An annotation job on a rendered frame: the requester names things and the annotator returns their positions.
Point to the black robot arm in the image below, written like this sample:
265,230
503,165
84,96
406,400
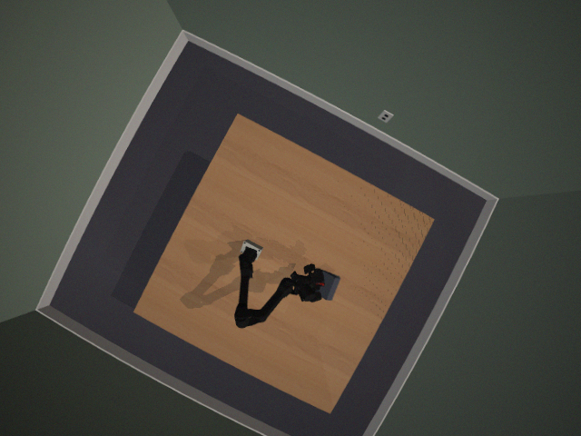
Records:
247,317

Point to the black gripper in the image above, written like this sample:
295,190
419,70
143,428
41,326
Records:
308,269

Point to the grey sloped panel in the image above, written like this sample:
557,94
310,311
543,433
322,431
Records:
330,285

